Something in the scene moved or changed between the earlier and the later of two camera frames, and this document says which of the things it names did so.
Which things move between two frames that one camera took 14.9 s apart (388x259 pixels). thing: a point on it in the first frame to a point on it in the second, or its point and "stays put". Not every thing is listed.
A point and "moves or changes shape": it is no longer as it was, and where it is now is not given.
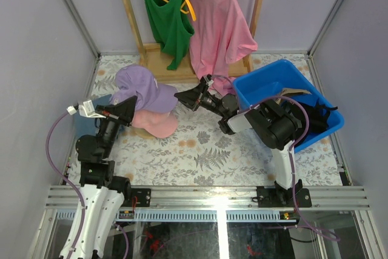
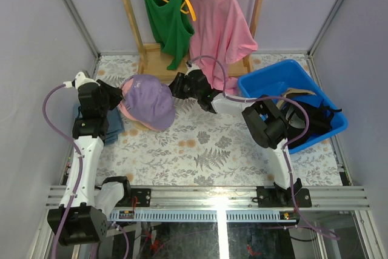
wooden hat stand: x=140 y=132 to x=139 y=125
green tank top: x=168 y=5 stays put
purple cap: x=133 y=80 moves or changes shape
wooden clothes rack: x=154 y=65 stays put
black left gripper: x=113 y=116 to x=107 y=95
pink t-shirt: x=222 y=33 stays put
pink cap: x=159 y=125 moves or changes shape
